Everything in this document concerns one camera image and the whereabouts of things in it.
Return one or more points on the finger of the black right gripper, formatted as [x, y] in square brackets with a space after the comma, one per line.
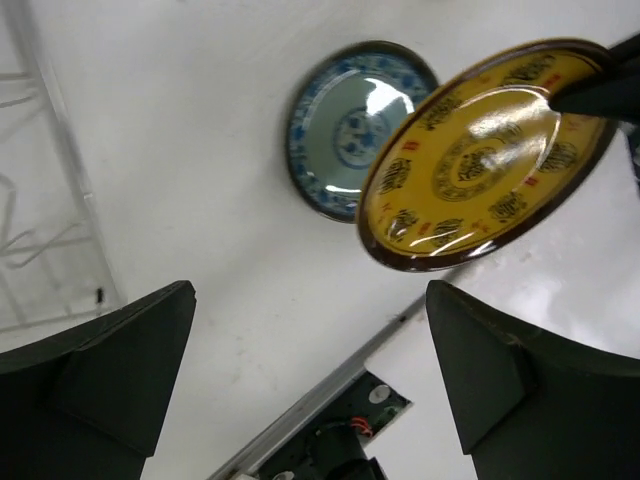
[613, 95]

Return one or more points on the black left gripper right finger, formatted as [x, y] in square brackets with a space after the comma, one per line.
[528, 403]

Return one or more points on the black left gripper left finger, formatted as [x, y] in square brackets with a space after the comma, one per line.
[90, 402]

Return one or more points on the yellow patterned plate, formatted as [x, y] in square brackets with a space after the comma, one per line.
[483, 159]

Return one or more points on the blue patterned plate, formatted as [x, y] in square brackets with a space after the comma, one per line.
[341, 115]

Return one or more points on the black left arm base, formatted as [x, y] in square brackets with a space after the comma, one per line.
[331, 445]

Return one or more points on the clear wire dish rack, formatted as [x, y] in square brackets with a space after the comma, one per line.
[54, 265]

